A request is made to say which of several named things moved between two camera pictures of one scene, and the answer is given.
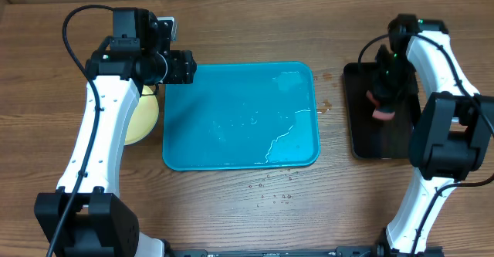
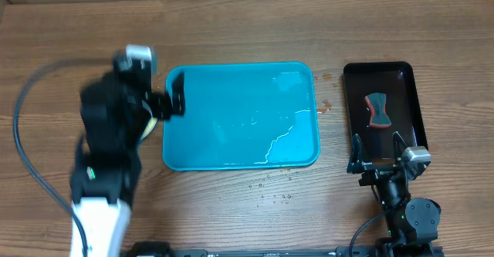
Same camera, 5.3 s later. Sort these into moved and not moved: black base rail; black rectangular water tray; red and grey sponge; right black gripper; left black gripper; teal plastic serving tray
Moved: left black gripper; right black gripper; red and grey sponge
Not moved: teal plastic serving tray; black rectangular water tray; black base rail
